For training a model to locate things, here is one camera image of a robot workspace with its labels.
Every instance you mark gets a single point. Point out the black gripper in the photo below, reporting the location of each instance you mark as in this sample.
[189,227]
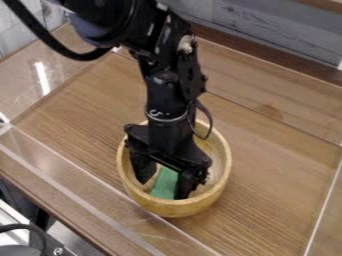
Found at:
[164,142]

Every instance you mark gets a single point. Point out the green rectangular block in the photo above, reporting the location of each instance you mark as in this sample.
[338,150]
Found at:
[164,186]

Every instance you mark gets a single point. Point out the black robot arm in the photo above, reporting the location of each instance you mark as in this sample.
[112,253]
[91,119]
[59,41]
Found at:
[160,40]

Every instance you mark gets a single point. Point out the brown wooden bowl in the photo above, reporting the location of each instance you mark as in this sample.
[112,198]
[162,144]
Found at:
[201,198]

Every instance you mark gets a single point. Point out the clear acrylic tray wall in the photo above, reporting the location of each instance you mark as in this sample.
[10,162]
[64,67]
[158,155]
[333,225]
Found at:
[84,203]

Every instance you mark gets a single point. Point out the black metal table frame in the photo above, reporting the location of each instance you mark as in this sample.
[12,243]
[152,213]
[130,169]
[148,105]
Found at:
[31,232]

